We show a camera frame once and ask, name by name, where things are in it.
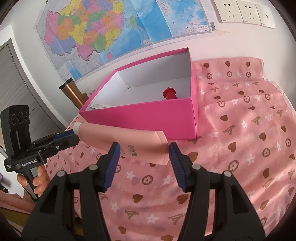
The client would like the grey wardrobe door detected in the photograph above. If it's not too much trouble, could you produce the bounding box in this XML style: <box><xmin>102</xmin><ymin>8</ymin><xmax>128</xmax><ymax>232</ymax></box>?
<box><xmin>1</xmin><ymin>39</ymin><xmax>66</xmax><ymax>141</ymax></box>

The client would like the person's left hand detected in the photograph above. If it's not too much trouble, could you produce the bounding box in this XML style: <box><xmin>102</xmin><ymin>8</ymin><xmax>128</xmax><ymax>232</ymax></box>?
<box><xmin>17</xmin><ymin>166</ymin><xmax>50</xmax><ymax>197</ymax></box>

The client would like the pink patterned tablecloth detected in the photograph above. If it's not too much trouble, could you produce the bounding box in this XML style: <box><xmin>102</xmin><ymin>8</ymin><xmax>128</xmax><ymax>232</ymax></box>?
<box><xmin>43</xmin><ymin>56</ymin><xmax>296</xmax><ymax>241</ymax></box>

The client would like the red corkscrew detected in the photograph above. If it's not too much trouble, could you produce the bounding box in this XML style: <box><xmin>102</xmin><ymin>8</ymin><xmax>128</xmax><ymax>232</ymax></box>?
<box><xmin>163</xmin><ymin>87</ymin><xmax>177</xmax><ymax>100</ymax></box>

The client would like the white wall socket panel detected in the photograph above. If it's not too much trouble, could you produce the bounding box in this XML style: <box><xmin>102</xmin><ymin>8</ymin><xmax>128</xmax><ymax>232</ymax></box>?
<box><xmin>213</xmin><ymin>0</ymin><xmax>275</xmax><ymax>29</ymax></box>

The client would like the copper travel mug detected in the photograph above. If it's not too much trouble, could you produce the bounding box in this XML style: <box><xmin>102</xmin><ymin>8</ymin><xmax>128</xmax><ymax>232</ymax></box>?
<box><xmin>59</xmin><ymin>78</ymin><xmax>88</xmax><ymax>109</ymax></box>

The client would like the pink sweater forearm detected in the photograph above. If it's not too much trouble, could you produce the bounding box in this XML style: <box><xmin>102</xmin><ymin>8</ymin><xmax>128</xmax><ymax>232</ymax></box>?
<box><xmin>0</xmin><ymin>191</ymin><xmax>35</xmax><ymax>214</ymax></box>

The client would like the large pink cream tube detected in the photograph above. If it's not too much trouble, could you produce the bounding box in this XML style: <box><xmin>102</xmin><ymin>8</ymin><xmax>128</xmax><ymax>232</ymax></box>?
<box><xmin>73</xmin><ymin>123</ymin><xmax>169</xmax><ymax>165</ymax></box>

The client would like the small white medicine box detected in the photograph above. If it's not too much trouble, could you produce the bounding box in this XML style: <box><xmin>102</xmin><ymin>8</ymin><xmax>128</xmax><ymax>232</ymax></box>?
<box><xmin>90</xmin><ymin>102</ymin><xmax>112</xmax><ymax>109</ymax></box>

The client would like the pink cardboard box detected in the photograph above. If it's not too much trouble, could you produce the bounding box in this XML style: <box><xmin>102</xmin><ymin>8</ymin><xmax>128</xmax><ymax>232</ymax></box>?
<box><xmin>79</xmin><ymin>48</ymin><xmax>198</xmax><ymax>140</ymax></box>

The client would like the colourful wall map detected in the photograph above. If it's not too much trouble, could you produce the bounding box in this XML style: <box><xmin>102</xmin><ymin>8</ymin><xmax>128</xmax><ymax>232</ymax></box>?
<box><xmin>36</xmin><ymin>0</ymin><xmax>216</xmax><ymax>81</ymax></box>

